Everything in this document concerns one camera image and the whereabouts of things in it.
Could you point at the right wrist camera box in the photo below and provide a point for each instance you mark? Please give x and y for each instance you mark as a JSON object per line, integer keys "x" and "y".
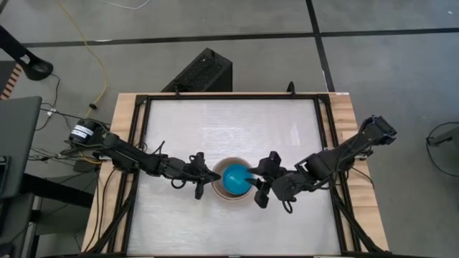
{"x": 273, "y": 160}

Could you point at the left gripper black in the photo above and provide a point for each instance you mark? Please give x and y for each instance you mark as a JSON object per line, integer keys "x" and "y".
{"x": 191, "y": 173}

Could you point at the wooden slatted board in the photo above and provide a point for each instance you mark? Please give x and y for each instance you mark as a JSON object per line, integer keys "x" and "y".
{"x": 10, "y": 84}

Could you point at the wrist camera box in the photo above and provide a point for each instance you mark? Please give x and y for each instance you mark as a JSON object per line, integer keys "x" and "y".
{"x": 273, "y": 160}
{"x": 198, "y": 160}

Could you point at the blue bowl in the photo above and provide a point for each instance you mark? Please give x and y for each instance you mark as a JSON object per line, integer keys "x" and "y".
{"x": 235, "y": 179}

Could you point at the black table frame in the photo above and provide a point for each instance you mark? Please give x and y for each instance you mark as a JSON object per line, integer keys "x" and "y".
{"x": 141, "y": 143}

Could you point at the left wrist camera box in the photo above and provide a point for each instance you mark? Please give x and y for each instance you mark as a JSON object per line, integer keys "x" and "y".
{"x": 198, "y": 160}

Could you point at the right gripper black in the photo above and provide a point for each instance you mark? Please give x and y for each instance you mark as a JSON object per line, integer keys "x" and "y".
{"x": 281, "y": 182}

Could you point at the grey desk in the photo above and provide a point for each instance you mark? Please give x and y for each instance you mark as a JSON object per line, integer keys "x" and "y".
{"x": 18, "y": 143}

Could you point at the tan bowl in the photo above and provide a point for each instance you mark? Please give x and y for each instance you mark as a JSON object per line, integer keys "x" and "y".
{"x": 217, "y": 190}

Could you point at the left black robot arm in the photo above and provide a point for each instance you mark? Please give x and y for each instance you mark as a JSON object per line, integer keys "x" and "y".
{"x": 129, "y": 154}

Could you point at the black floor stand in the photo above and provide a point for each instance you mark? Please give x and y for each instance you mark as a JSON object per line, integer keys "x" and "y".
{"x": 32, "y": 64}

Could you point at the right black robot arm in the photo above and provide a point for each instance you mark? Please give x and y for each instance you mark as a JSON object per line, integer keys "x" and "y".
{"x": 340, "y": 154}

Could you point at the black computer tower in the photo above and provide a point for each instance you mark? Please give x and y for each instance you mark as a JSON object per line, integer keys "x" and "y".
{"x": 202, "y": 73}

